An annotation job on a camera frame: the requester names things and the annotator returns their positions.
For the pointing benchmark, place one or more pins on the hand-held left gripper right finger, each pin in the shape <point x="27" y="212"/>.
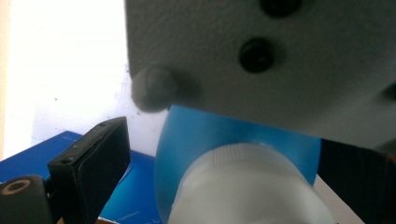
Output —
<point x="358" y="183"/>

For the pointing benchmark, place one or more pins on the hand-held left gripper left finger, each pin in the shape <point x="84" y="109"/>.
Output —
<point x="90" y="168"/>

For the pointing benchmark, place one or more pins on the blue cardboard box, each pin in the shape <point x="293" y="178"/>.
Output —
<point x="28" y="158"/>

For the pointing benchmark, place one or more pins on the blue bottle with white cap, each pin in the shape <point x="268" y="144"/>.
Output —
<point x="193" y="140"/>

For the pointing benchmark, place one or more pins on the white foam board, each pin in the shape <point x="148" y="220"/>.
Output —
<point x="62" y="62"/>

